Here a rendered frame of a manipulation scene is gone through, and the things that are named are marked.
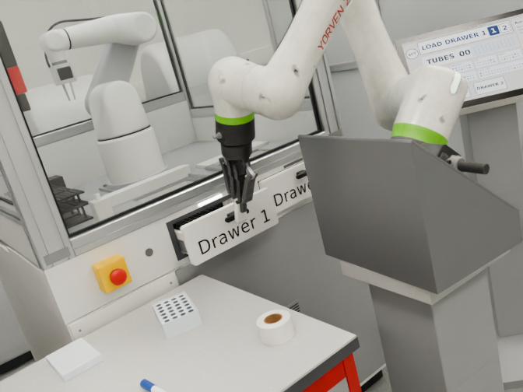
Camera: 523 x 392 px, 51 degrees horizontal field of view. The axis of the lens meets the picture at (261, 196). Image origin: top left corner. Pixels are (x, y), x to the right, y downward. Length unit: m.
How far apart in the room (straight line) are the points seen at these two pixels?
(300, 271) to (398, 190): 0.72
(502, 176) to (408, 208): 0.97
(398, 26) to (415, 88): 1.79
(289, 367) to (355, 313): 0.97
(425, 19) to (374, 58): 1.55
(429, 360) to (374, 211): 0.39
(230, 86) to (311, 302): 0.88
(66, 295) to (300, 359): 0.62
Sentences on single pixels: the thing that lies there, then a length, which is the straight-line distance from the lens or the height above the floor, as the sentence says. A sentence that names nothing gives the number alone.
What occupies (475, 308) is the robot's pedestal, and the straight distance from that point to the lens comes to 1.40.
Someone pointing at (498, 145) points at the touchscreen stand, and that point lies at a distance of 2.01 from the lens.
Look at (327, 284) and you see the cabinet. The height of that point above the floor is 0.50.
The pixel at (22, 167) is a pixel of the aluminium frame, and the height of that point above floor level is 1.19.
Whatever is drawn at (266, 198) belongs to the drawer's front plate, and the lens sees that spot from 1.51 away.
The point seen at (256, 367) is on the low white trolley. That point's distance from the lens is 1.05.
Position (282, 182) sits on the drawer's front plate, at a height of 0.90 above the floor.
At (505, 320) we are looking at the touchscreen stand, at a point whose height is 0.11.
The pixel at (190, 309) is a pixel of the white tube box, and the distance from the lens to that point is 1.26.
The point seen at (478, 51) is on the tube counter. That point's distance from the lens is 1.95.
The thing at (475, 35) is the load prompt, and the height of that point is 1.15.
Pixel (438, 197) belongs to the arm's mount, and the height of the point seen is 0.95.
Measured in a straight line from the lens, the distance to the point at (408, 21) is 3.02.
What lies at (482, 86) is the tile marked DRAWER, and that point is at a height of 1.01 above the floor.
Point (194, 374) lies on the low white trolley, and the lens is 1.10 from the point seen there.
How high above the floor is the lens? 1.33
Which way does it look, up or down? 16 degrees down
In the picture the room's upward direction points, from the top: 15 degrees counter-clockwise
